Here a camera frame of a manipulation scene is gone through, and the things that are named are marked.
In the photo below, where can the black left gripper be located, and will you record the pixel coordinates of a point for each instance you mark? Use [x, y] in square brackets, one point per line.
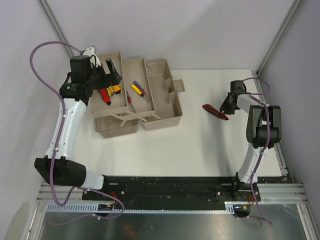
[113, 78]

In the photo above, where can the yellow utility knife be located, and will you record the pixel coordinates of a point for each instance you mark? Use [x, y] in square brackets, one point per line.
[117, 89]

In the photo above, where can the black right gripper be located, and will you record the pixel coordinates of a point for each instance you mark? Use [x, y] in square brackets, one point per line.
[224, 107]

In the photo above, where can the white cable duct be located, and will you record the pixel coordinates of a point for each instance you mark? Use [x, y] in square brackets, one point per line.
[101, 208]

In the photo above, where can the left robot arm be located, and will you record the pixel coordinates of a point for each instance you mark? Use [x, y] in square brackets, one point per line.
[58, 166]

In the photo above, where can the aluminium frame post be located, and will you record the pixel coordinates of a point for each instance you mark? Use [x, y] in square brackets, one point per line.
[48, 13]
[280, 34]

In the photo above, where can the red black utility knife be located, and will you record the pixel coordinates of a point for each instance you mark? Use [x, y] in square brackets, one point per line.
[210, 109]

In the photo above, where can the yellow black box cutter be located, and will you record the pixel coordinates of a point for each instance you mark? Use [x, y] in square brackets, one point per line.
[110, 91]

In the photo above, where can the beige plastic tool box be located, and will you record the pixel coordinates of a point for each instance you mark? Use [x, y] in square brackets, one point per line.
[147, 94]

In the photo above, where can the large blue red screwdriver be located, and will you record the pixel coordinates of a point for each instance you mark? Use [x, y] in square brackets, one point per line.
[129, 99]

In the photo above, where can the left aluminium frame post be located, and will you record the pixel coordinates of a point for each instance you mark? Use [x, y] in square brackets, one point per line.
[48, 13]

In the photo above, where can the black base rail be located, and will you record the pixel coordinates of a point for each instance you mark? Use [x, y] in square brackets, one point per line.
[168, 193]

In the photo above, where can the right aluminium frame post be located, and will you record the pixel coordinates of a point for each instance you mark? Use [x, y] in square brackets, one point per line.
[280, 34]

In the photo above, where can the red folding knife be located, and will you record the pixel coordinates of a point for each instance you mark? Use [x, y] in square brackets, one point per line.
[105, 96]

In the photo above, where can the small blue red screwdriver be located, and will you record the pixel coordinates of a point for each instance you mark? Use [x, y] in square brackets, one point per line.
[143, 91]

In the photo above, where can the yellow handle screwdriver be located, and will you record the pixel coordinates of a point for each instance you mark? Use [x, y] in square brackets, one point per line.
[137, 90]

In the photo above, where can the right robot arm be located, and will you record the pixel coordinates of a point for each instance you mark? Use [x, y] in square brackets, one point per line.
[263, 131]

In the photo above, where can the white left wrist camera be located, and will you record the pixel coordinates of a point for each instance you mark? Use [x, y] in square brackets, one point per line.
[91, 52]

